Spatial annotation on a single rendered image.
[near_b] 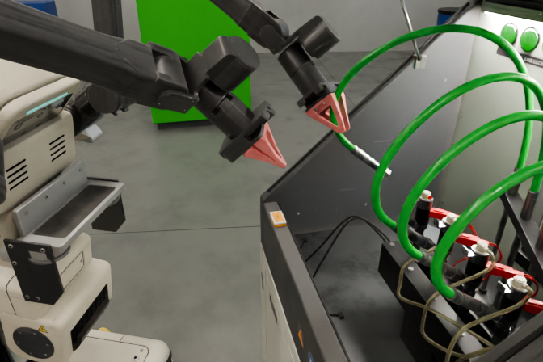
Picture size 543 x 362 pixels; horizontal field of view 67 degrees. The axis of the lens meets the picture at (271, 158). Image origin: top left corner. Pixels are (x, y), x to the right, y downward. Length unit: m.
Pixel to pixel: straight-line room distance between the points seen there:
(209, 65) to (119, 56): 0.12
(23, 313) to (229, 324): 1.13
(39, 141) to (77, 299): 0.40
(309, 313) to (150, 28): 3.30
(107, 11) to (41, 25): 0.51
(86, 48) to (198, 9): 3.31
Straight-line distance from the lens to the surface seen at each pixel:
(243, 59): 0.59
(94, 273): 1.20
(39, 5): 6.72
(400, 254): 0.92
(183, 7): 3.82
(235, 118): 0.64
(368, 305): 1.01
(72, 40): 0.53
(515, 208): 0.93
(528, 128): 0.92
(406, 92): 1.11
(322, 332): 0.79
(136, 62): 0.56
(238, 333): 2.03
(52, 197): 1.00
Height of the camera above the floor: 1.55
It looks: 27 degrees down
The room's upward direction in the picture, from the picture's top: straight up
